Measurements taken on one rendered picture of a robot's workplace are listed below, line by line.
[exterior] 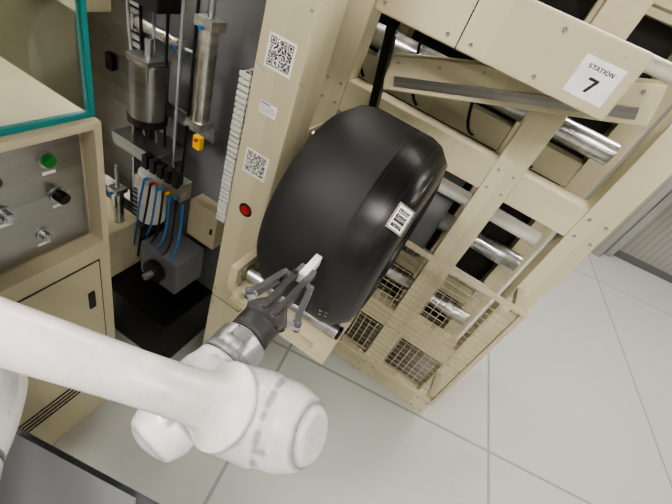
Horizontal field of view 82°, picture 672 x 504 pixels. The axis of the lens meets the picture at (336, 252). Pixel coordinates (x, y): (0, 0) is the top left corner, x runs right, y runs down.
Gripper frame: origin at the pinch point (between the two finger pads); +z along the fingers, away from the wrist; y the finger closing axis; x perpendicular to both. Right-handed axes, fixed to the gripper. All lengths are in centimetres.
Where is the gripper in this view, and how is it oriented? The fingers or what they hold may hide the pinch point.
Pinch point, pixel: (309, 268)
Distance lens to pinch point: 80.1
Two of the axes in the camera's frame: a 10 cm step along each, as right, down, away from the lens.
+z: 4.9, -5.6, 6.6
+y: -8.3, -5.3, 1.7
